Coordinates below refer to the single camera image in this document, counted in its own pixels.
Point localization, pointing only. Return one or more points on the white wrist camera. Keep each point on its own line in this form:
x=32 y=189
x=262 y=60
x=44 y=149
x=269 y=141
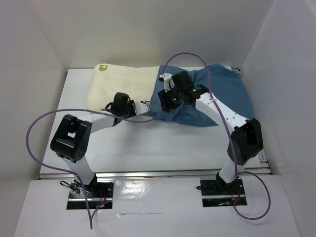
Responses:
x=142 y=108
x=167 y=80

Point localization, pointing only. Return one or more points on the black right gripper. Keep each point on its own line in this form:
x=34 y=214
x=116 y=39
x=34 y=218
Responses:
x=164 y=97

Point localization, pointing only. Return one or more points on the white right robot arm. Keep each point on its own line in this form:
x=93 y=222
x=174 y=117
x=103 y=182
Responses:
x=223 y=116

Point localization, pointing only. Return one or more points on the cream quilted pillow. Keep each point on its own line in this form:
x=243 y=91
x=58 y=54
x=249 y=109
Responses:
x=108 y=79

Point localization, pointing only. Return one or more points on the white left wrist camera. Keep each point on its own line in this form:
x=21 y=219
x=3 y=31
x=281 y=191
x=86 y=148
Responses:
x=142 y=108

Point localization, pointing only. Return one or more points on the aluminium table edge rail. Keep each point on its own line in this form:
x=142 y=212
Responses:
x=156 y=174

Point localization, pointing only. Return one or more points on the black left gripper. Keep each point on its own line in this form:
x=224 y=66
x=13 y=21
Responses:
x=132 y=104

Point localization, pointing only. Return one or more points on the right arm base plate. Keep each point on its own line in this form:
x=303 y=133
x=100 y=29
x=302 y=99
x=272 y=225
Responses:
x=212 y=196

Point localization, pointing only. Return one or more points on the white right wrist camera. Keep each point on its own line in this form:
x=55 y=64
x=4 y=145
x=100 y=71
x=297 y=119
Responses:
x=167 y=80

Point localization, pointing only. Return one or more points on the blue fabric pillowcase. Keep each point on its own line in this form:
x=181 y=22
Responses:
x=226 y=85

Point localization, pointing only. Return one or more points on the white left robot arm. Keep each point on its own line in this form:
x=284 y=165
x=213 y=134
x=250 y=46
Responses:
x=71 y=139

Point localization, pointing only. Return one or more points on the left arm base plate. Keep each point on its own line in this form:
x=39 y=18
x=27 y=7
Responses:
x=101 y=197

